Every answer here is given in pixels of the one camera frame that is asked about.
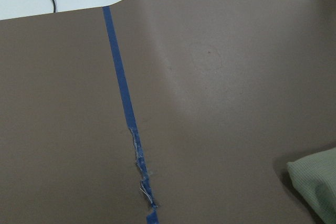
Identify olive green long-sleeve shirt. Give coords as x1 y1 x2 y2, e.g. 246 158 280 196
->
287 148 335 223

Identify blue tape grid lines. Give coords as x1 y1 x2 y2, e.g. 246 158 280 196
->
102 6 159 223

